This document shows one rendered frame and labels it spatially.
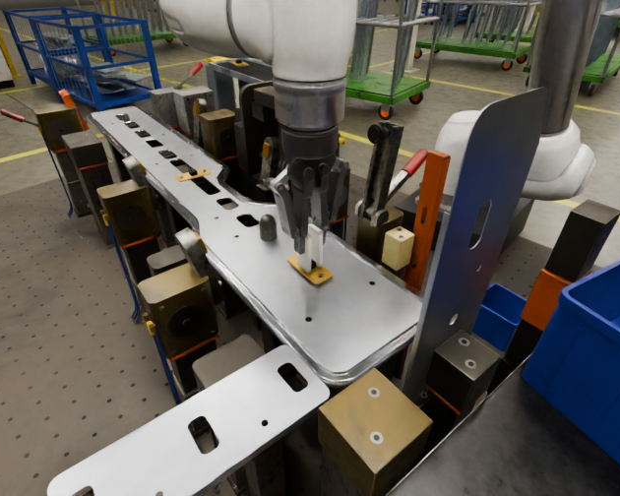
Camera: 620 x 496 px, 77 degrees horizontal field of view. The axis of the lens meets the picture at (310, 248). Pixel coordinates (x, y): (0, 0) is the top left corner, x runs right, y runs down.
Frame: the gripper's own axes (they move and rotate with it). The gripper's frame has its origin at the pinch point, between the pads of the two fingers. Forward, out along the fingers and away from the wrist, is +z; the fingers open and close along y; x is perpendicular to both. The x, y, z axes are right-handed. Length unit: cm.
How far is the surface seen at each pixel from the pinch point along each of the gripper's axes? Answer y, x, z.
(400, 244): -10.8, 9.3, -1.2
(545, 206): -257, -51, 104
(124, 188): 17.2, -40.1, 0.1
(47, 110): 21, -104, -2
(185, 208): 8.0, -33.0, 4.7
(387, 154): -14.6, 1.3, -12.7
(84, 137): 16, -82, 1
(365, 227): -13.0, -0.4, 1.4
